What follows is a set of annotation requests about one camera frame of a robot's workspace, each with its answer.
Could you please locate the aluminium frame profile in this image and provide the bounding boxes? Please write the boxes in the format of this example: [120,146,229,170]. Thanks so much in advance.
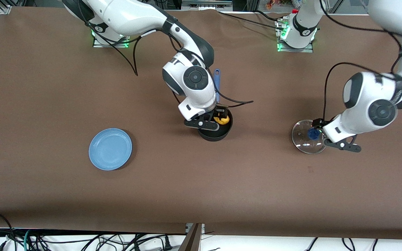
[181,0,233,10]

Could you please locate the long black table cable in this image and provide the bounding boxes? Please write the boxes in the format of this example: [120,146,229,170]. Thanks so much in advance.
[218,12,285,29]

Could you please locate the colourful background items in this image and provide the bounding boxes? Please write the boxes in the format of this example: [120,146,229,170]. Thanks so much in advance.
[266,0,303,10]

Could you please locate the black pot with blue handle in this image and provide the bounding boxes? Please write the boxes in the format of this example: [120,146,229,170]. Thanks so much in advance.
[198,69,233,142]

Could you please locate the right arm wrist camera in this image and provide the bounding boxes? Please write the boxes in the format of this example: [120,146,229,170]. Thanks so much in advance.
[184,118,220,132]

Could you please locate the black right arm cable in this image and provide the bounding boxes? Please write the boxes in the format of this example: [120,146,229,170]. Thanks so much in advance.
[82,16,144,76]

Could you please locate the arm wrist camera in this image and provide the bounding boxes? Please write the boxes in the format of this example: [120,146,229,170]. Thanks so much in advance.
[324,135,362,153]
[184,118,220,132]

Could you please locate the brown table cover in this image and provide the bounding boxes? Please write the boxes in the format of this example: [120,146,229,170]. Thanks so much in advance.
[0,6,402,241]

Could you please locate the blue round plate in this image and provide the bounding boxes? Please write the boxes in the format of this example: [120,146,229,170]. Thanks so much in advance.
[89,128,133,171]

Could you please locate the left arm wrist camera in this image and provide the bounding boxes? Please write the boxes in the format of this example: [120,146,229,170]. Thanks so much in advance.
[324,135,362,153]

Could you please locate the glass lid with blue knob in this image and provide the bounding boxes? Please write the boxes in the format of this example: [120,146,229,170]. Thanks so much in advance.
[291,120,327,154]

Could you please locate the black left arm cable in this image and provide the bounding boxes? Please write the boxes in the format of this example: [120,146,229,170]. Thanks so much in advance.
[320,0,402,121]

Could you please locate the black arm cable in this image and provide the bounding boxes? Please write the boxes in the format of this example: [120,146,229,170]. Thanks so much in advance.
[320,0,402,121]
[82,16,144,76]

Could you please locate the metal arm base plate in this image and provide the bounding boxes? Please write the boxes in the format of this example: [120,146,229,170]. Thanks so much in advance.
[276,17,314,53]
[93,30,131,48]

